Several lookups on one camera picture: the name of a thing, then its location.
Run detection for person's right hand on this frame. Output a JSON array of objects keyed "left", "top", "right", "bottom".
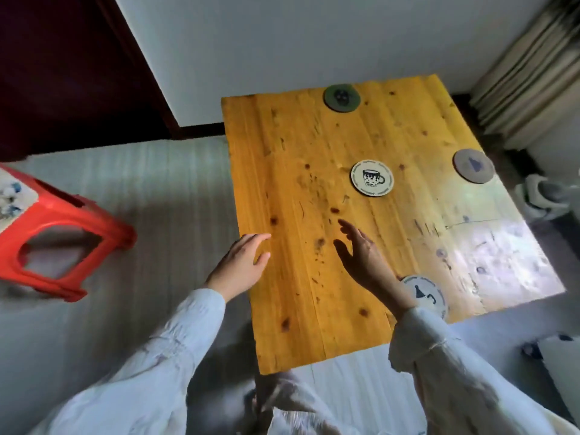
[{"left": 333, "top": 218, "right": 418, "bottom": 320}]

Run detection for person's left hand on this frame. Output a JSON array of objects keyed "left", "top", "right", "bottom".
[{"left": 204, "top": 233, "right": 272, "bottom": 304}]

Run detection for person's left forearm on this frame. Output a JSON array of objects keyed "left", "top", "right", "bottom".
[{"left": 29, "top": 288, "right": 226, "bottom": 435}]

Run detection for person's right forearm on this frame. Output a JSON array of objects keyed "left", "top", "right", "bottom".
[{"left": 388, "top": 307, "right": 580, "bottom": 435}]

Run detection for white coaster with cup print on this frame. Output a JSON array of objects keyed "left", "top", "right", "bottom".
[{"left": 350, "top": 159, "right": 395, "bottom": 198}]

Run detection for white coaster with dark print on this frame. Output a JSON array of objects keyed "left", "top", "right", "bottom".
[{"left": 400, "top": 275, "right": 449, "bottom": 320}]

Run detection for person's white clothing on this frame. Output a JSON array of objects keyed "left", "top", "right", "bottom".
[{"left": 239, "top": 370, "right": 427, "bottom": 435}]

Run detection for green round coaster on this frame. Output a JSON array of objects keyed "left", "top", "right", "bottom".
[{"left": 323, "top": 83, "right": 362, "bottom": 114}]

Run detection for grey coaster with blue print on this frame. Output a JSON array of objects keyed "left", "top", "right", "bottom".
[{"left": 452, "top": 148, "right": 496, "bottom": 185}]

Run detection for red plastic stool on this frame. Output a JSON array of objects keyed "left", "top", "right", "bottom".
[{"left": 0, "top": 163, "right": 138, "bottom": 303}]

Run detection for white slippers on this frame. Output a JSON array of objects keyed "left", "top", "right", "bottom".
[{"left": 514, "top": 173, "right": 580, "bottom": 223}]

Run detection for white blue patterned stool cushion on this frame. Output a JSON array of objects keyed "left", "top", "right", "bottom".
[{"left": 0, "top": 167, "right": 40, "bottom": 234}]

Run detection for beige pleated curtain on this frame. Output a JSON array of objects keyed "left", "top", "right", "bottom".
[{"left": 469, "top": 0, "right": 580, "bottom": 151}]

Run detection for dark brown door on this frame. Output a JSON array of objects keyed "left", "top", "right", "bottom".
[{"left": 0, "top": 0, "right": 183, "bottom": 163}]

